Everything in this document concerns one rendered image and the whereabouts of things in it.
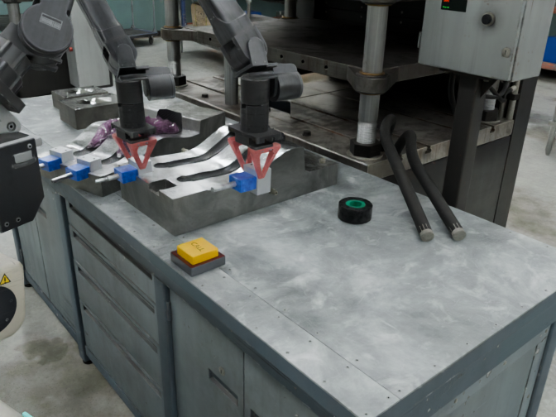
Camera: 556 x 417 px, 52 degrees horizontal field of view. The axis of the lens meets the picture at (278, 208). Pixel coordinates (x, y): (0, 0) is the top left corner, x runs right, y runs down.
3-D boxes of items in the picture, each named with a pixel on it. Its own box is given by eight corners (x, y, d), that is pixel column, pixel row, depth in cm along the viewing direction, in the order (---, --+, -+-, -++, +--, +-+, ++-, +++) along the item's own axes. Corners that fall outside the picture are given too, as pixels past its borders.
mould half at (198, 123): (103, 197, 143) (98, 155, 138) (36, 174, 155) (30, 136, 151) (226, 145, 181) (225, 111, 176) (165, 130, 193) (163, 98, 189)
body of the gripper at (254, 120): (251, 128, 122) (251, 94, 119) (282, 141, 115) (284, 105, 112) (226, 133, 118) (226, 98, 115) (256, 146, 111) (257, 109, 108)
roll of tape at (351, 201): (358, 227, 131) (359, 213, 129) (330, 217, 135) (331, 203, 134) (377, 217, 136) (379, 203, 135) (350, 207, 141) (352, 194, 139)
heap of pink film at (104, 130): (126, 159, 151) (123, 131, 147) (80, 146, 159) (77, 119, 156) (190, 135, 171) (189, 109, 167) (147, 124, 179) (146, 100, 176)
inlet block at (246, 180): (218, 206, 114) (218, 180, 111) (205, 197, 117) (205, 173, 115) (270, 192, 121) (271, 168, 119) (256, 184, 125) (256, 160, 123)
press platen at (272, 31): (376, 138, 168) (381, 79, 161) (158, 65, 258) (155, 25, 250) (521, 98, 217) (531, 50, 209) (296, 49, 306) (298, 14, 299)
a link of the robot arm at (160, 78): (110, 60, 131) (114, 44, 124) (159, 57, 136) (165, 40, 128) (122, 110, 130) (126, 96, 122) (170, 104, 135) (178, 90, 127)
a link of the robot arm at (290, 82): (226, 51, 115) (246, 37, 108) (273, 48, 121) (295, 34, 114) (239, 110, 116) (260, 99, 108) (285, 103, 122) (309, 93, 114)
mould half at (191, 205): (174, 237, 125) (171, 179, 119) (121, 198, 143) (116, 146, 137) (337, 184, 154) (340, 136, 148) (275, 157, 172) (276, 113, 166)
